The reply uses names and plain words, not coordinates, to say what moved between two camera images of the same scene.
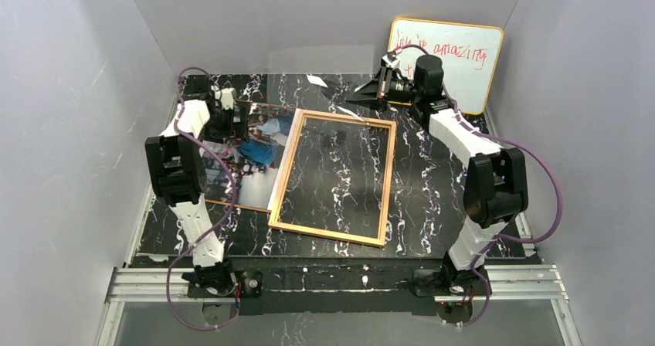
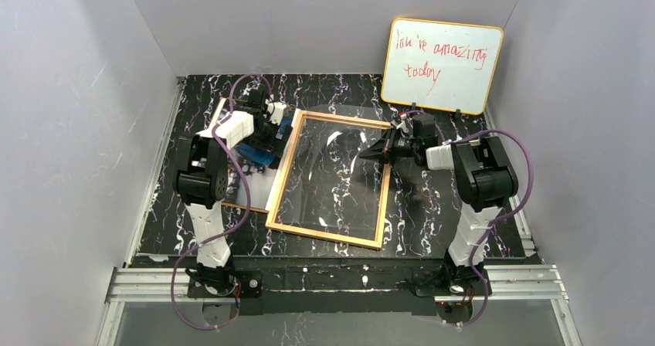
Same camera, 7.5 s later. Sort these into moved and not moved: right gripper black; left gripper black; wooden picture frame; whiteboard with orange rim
Moved: right gripper black; left gripper black
Not moved: wooden picture frame; whiteboard with orange rim
